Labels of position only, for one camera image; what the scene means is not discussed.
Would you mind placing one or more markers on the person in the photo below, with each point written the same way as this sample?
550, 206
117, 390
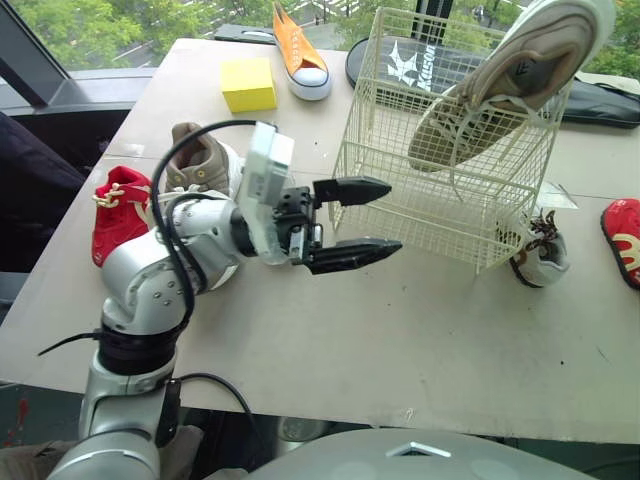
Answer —
35, 200

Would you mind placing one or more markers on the yellow box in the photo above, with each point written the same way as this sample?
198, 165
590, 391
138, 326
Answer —
248, 84

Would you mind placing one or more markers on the small white brown shoe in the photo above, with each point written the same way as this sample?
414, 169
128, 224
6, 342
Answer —
542, 255

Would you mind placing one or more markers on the black flat case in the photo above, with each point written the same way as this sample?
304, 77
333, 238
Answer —
245, 34

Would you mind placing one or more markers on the robot body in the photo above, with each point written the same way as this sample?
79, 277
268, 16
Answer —
410, 457

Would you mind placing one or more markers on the small red shoe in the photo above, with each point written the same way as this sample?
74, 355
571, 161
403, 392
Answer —
625, 240
120, 215

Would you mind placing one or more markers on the orange canvas sneaker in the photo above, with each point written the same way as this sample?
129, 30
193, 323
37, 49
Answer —
300, 55

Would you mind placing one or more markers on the large beige sneaker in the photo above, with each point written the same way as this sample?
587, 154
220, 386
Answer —
505, 80
202, 170

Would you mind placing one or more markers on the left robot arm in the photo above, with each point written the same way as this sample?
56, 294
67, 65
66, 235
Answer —
145, 290

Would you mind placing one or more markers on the black racket bag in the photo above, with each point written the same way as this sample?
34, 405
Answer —
595, 105

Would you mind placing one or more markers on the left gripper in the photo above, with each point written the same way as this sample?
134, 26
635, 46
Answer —
296, 220

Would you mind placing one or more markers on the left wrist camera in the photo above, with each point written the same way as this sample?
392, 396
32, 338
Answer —
263, 170

